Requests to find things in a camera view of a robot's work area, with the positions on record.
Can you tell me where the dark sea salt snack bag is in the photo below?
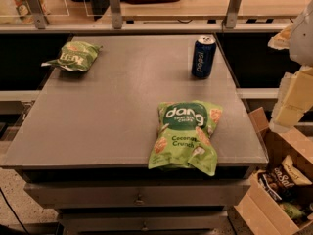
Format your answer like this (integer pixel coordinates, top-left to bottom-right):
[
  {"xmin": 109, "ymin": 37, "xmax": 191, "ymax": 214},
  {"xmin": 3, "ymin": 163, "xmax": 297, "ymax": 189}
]
[{"xmin": 257, "ymin": 165, "xmax": 311, "ymax": 202}]

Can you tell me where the green Dang coconut chips bag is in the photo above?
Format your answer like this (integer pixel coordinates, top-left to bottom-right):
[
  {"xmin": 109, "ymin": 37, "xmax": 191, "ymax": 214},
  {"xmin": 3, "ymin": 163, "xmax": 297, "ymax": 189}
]
[{"xmin": 148, "ymin": 101, "xmax": 223, "ymax": 176}]

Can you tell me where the grey cabinet drawer lower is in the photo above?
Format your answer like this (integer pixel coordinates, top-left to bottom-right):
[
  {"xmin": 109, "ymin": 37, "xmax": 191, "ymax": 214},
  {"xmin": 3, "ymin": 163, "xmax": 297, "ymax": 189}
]
[{"xmin": 58, "ymin": 211, "xmax": 228, "ymax": 233}]

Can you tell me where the black floor cable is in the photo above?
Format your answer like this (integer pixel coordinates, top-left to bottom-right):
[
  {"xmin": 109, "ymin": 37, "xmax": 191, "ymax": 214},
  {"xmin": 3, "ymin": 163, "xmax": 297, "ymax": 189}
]
[{"xmin": 0, "ymin": 188, "xmax": 31, "ymax": 235}]

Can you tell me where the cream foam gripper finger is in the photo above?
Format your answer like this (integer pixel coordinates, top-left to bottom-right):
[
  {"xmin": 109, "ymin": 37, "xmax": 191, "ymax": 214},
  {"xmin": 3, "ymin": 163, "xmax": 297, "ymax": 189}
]
[{"xmin": 269, "ymin": 66, "xmax": 313, "ymax": 133}]

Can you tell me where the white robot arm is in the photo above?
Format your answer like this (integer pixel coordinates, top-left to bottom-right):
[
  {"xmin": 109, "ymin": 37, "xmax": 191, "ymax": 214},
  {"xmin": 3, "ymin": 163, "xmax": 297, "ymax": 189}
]
[{"xmin": 268, "ymin": 1, "xmax": 313, "ymax": 133}]

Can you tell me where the metal bracket right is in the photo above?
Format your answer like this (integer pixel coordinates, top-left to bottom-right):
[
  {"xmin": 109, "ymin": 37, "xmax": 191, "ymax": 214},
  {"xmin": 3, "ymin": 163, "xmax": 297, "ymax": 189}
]
[{"xmin": 224, "ymin": 0, "xmax": 242, "ymax": 28}]

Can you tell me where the metal bracket middle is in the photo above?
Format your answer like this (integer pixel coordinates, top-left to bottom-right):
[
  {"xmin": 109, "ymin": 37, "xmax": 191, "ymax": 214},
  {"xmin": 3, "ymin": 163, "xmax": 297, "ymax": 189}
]
[{"xmin": 109, "ymin": 0, "xmax": 122, "ymax": 29}]

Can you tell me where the small green snack bag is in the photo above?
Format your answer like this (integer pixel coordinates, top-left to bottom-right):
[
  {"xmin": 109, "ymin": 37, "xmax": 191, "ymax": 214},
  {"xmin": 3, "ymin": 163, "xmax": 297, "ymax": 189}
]
[{"xmin": 280, "ymin": 202, "xmax": 307, "ymax": 219}]

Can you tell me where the grey cabinet drawer upper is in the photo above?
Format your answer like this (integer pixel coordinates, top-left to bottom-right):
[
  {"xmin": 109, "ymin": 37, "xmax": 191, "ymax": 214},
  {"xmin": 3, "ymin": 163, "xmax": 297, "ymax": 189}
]
[{"xmin": 24, "ymin": 180, "xmax": 250, "ymax": 210}]

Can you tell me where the metal bracket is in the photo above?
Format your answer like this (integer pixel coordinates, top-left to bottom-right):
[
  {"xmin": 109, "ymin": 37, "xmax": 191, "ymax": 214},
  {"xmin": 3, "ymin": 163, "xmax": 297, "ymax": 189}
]
[
  {"xmin": 26, "ymin": 0, "xmax": 48, "ymax": 29},
  {"xmin": 224, "ymin": 0, "xmax": 242, "ymax": 28},
  {"xmin": 109, "ymin": 0, "xmax": 122, "ymax": 29}
]

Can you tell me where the grey cabinet drawer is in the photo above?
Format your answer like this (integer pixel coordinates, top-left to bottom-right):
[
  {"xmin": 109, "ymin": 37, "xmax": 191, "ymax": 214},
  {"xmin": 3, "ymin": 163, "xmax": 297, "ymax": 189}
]
[
  {"xmin": 58, "ymin": 211, "xmax": 228, "ymax": 233},
  {"xmin": 24, "ymin": 180, "xmax": 250, "ymax": 210}
]

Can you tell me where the blue soda can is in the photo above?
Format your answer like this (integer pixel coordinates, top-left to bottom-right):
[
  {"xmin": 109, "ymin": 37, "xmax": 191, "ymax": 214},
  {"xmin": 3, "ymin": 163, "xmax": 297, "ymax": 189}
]
[{"xmin": 192, "ymin": 35, "xmax": 216, "ymax": 79}]

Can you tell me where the metal bracket left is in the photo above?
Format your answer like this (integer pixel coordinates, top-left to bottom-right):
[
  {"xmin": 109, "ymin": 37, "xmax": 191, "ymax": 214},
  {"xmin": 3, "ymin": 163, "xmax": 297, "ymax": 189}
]
[{"xmin": 26, "ymin": 0, "xmax": 48, "ymax": 29}]

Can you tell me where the green jalapeno chip bag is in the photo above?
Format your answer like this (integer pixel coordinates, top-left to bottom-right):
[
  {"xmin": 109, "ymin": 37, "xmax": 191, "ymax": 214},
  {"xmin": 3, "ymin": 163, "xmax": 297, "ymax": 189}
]
[{"xmin": 41, "ymin": 41, "xmax": 101, "ymax": 72}]

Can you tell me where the cardboard box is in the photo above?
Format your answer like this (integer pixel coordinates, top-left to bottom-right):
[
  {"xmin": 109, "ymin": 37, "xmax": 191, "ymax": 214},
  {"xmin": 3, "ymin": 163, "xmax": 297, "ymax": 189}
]
[{"xmin": 235, "ymin": 108, "xmax": 313, "ymax": 235}]

